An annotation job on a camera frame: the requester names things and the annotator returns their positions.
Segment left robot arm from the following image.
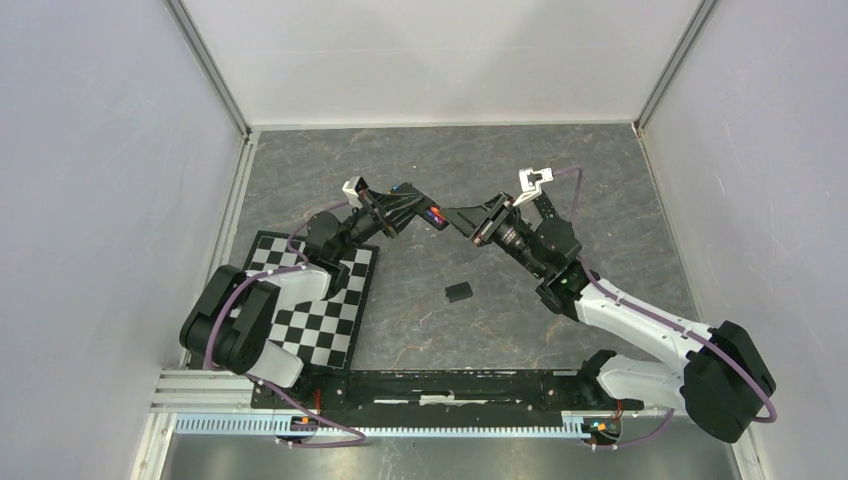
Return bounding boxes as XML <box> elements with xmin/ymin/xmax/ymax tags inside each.
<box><xmin>178</xmin><ymin>177</ymin><xmax>446</xmax><ymax>408</ymax></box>

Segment black battery cover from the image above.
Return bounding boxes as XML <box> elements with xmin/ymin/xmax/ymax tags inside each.
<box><xmin>445</xmin><ymin>282</ymin><xmax>474</xmax><ymax>303</ymax></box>

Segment orange battery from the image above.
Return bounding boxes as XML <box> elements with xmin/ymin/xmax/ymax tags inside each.
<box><xmin>429</xmin><ymin>206</ymin><xmax>445</xmax><ymax>223</ymax></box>

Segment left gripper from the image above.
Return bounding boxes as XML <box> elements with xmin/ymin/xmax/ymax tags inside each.
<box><xmin>333</xmin><ymin>188</ymin><xmax>428</xmax><ymax>261</ymax></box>

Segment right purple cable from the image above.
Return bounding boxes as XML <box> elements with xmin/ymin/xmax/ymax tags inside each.
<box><xmin>551</xmin><ymin>165</ymin><xmax>779</xmax><ymax>452</ymax></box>

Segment checkerboard calibration board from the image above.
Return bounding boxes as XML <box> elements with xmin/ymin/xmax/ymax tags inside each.
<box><xmin>245</xmin><ymin>230</ymin><xmax>379</xmax><ymax>370</ymax></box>

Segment purple cable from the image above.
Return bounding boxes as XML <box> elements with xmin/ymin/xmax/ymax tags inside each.
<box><xmin>551</xmin><ymin>165</ymin><xmax>779</xmax><ymax>452</ymax></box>
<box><xmin>201</xmin><ymin>200</ymin><xmax>352</xmax><ymax>399</ymax></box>

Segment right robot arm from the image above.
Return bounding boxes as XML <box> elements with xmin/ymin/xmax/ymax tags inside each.
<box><xmin>438</xmin><ymin>193</ymin><xmax>777</xmax><ymax>443</ymax></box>

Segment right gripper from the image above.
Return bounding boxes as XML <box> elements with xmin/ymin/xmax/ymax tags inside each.
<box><xmin>439</xmin><ymin>191</ymin><xmax>546</xmax><ymax>278</ymax></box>

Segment black remote control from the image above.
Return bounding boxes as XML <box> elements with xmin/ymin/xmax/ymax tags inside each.
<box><xmin>419</xmin><ymin>199</ymin><xmax>449</xmax><ymax>231</ymax></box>

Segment white cable comb strip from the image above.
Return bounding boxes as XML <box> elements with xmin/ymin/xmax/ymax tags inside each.
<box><xmin>173</xmin><ymin>413</ymin><xmax>611</xmax><ymax>440</ymax></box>

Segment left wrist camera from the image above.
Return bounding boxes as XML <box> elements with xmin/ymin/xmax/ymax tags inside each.
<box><xmin>342</xmin><ymin>176</ymin><xmax>369</xmax><ymax>208</ymax></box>

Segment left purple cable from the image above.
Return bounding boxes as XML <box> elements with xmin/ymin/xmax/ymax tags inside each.
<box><xmin>201</xmin><ymin>200</ymin><xmax>352</xmax><ymax>399</ymax></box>

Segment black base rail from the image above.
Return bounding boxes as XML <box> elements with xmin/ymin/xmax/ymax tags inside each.
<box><xmin>287</xmin><ymin>367</ymin><xmax>644</xmax><ymax>428</ymax></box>

